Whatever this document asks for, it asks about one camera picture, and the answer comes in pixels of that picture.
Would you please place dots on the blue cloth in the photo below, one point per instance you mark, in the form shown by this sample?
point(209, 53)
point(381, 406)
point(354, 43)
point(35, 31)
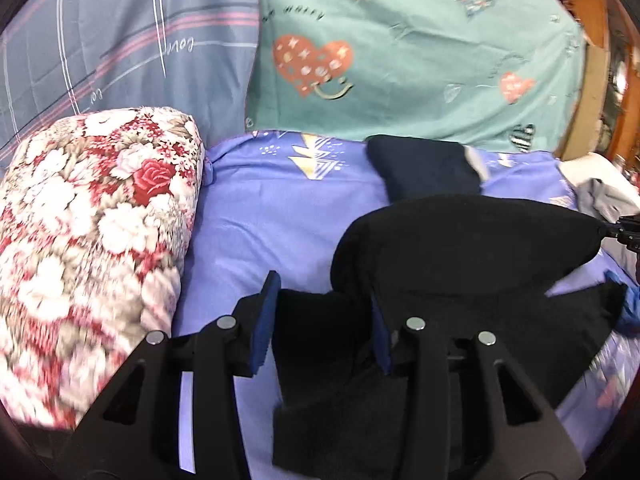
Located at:
point(632, 307)

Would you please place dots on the purple patterned bed sheet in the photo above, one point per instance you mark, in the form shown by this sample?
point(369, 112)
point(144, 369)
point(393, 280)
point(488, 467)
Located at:
point(260, 225)

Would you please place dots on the folded dark navy garment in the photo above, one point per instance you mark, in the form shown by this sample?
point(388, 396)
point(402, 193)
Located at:
point(425, 165)

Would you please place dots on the wooden bed headboard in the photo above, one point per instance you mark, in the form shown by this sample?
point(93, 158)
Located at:
point(595, 75)

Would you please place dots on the floral rolled quilt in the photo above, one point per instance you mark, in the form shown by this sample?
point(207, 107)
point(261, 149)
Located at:
point(90, 240)

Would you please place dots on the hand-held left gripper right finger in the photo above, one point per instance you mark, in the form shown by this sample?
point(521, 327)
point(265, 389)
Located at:
point(382, 335)

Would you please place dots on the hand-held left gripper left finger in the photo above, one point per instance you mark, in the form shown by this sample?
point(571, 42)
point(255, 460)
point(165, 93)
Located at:
point(264, 320)

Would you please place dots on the black pants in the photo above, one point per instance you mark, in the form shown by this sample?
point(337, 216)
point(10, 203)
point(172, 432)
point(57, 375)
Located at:
point(450, 250)

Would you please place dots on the pile of light clothes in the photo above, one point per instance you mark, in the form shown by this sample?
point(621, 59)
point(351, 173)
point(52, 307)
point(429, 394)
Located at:
point(600, 190)

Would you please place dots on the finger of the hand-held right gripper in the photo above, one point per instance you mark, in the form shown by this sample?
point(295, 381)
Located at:
point(625, 232)

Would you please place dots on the grey-blue plaid blanket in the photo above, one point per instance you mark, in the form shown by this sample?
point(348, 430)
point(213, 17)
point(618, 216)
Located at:
point(115, 25)

